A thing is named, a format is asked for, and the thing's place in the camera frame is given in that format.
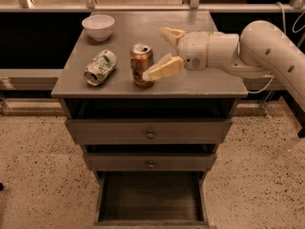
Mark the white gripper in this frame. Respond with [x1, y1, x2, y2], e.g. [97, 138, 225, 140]
[142, 27, 208, 81]

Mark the white cable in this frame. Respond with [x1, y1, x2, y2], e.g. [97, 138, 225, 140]
[247, 1, 305, 95]

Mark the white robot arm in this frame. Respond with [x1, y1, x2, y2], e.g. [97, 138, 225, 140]
[142, 20, 305, 109]

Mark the brass drawer knob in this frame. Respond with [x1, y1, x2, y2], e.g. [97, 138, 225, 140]
[147, 131, 154, 139]
[147, 161, 155, 169]

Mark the orange soda can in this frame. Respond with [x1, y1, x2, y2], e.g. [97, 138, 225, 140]
[131, 43, 153, 88]

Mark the grey wooden drawer cabinet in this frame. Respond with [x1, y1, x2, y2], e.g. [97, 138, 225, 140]
[51, 10, 249, 229]

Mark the brass top drawer knob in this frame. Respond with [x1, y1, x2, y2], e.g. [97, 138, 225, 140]
[147, 131, 154, 139]

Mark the grey top drawer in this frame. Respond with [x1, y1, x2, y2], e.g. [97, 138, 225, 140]
[66, 119, 232, 145]

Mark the white ceramic bowl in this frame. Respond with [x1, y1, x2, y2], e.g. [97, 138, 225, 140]
[82, 14, 115, 41]

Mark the grey open bottom drawer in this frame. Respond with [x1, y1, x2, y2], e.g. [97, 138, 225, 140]
[92, 172, 217, 229]

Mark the grey middle drawer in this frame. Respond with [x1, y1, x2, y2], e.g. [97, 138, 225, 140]
[84, 153, 215, 172]

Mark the brass middle drawer knob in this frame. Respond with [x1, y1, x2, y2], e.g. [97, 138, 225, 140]
[147, 161, 155, 169]

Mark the crushed green white can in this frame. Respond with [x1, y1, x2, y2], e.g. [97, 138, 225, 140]
[84, 50, 117, 86]

